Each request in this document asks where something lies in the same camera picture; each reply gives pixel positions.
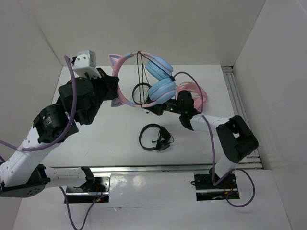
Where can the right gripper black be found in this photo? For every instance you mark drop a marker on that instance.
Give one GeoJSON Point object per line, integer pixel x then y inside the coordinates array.
{"type": "Point", "coordinates": [159, 109]}

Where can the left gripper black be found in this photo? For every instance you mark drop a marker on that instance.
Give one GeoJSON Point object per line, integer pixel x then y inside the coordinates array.
{"type": "Point", "coordinates": [109, 83]}

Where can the pink blue cat-ear headphones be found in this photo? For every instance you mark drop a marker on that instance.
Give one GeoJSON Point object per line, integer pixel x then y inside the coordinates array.
{"type": "Point", "coordinates": [159, 93]}

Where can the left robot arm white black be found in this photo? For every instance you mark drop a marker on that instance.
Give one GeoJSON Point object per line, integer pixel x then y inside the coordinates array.
{"type": "Point", "coordinates": [23, 175]}

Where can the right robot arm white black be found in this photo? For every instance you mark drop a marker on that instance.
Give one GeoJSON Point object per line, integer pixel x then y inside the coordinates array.
{"type": "Point", "coordinates": [235, 137]}

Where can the black headphones far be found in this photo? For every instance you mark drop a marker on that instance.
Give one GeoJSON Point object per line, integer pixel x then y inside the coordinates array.
{"type": "Point", "coordinates": [140, 93]}

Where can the black headphones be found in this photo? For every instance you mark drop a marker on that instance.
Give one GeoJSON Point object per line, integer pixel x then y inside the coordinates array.
{"type": "Point", "coordinates": [164, 138]}
{"type": "Point", "coordinates": [140, 93]}

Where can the black headphones near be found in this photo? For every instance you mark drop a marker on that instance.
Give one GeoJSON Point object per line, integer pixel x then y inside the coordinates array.
{"type": "Point", "coordinates": [164, 138]}

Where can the pink gaming headset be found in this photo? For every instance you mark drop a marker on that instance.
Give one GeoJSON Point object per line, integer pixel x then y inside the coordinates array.
{"type": "Point", "coordinates": [200, 97]}

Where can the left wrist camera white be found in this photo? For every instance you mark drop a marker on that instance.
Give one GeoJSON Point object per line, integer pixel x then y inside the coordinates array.
{"type": "Point", "coordinates": [84, 65]}

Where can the aluminium front rail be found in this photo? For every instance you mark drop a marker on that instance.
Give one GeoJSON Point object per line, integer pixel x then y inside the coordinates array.
{"type": "Point", "coordinates": [151, 168]}

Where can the aluminium side rail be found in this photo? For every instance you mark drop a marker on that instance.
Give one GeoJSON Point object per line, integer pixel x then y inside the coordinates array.
{"type": "Point", "coordinates": [252, 161]}

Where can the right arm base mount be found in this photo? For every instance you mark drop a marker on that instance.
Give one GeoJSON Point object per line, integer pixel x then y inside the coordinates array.
{"type": "Point", "coordinates": [206, 191]}

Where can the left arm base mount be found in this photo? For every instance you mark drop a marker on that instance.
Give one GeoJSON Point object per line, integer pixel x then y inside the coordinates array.
{"type": "Point", "coordinates": [99, 191]}

